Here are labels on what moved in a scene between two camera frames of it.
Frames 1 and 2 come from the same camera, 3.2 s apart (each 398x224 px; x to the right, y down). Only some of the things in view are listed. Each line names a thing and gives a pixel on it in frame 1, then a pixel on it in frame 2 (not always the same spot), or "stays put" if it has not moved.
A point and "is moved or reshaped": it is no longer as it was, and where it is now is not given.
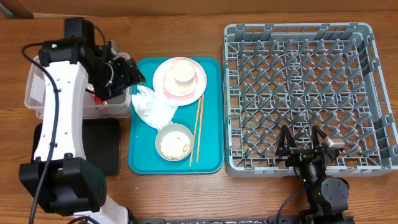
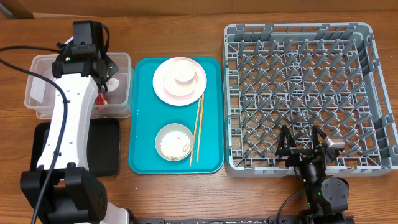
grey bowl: x=174 y=142 stays put
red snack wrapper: x=98 y=101 stays put
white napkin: x=153 y=108 is moved or reshaped
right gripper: x=298 y=154 stays put
